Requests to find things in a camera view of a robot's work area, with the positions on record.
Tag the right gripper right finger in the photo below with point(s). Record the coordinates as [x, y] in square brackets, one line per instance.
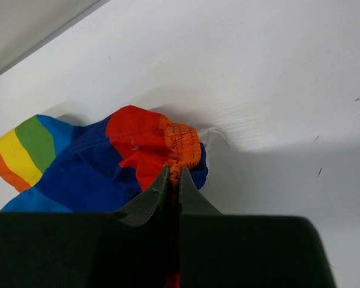
[219, 250]

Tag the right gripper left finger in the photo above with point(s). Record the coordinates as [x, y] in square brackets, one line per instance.
[125, 248]

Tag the rainbow striped shorts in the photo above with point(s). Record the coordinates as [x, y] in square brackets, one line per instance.
[59, 167]

